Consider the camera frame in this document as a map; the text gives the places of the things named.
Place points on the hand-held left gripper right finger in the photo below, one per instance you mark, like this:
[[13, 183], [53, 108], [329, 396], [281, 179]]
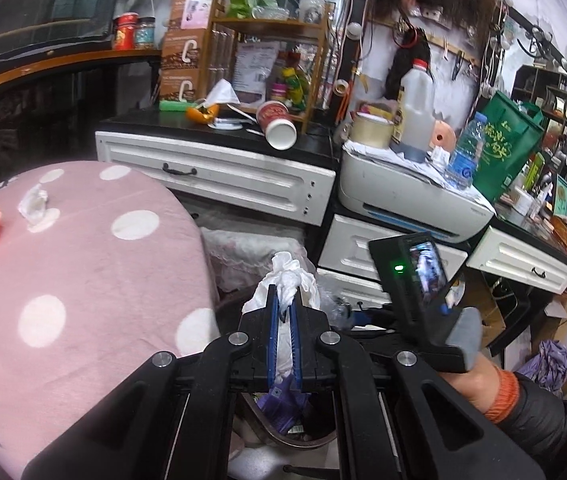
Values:
[[296, 345]]

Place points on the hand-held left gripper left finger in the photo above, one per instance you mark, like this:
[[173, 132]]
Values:
[[274, 340]]

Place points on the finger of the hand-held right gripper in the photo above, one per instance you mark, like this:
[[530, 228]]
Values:
[[356, 317]]

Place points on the purple wrapper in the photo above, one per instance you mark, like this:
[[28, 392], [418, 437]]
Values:
[[281, 407]]

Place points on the white tissue wad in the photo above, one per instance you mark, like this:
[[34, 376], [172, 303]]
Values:
[[288, 272]]

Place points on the black trash bin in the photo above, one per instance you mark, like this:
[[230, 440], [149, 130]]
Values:
[[263, 434]]

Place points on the person's right forearm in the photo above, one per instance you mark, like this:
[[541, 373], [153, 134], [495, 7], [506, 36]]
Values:
[[538, 420]]

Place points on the clear plastic bag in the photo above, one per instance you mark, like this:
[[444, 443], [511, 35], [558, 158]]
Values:
[[336, 300]]

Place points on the white stacked drawer unit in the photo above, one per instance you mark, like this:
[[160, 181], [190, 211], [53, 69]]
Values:
[[358, 245]]

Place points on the cardboard box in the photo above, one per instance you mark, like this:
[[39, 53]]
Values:
[[486, 305]]

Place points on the white printer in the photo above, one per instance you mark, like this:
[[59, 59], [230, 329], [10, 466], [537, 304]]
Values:
[[403, 195]]

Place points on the white single drawer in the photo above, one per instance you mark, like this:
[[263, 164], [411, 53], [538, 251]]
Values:
[[518, 257]]

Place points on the purple cloth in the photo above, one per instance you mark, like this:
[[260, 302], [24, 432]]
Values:
[[546, 370]]

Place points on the clear water bottle blue label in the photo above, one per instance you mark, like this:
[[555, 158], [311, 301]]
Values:
[[466, 155]]

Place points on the pink round item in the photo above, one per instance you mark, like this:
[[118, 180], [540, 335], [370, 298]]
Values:
[[443, 137]]

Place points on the roll of tape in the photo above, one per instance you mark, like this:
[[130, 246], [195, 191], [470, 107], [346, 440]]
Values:
[[371, 130]]

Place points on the white wide drawer cabinet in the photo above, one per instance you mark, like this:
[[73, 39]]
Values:
[[223, 170]]

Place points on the green shopping bag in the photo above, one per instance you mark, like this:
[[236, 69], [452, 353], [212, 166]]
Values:
[[506, 150]]

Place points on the plastic jug red cap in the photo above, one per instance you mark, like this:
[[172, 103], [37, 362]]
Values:
[[413, 110]]

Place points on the pink polka dot blanket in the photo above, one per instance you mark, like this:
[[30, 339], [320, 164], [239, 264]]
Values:
[[88, 270]]

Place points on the red and white paper cup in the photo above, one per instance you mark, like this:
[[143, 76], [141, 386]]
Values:
[[277, 125]]

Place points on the black hanging bag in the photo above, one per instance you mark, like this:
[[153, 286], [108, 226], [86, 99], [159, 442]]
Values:
[[408, 67]]

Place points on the orange peel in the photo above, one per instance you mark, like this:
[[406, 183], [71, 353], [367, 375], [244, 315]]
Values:
[[203, 114]]

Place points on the white face mask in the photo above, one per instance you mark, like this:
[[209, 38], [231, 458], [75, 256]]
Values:
[[224, 94]]

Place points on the green flat item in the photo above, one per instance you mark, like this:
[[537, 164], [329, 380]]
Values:
[[172, 105]]

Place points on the crumpled white tissue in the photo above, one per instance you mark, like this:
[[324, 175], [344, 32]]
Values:
[[35, 205]]

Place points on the brown coffee boxes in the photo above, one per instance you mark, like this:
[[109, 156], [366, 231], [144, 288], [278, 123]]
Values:
[[183, 55]]

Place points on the glass mug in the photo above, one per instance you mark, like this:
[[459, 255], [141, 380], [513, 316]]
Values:
[[312, 9]]

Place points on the wooden shelf rack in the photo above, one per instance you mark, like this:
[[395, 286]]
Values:
[[263, 25]]

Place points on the glass jar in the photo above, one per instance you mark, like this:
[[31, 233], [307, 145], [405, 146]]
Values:
[[145, 32]]

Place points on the red tin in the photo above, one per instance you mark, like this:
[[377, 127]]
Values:
[[125, 32]]

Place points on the curved wooden counter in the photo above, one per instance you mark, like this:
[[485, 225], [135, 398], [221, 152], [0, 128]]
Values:
[[38, 72]]

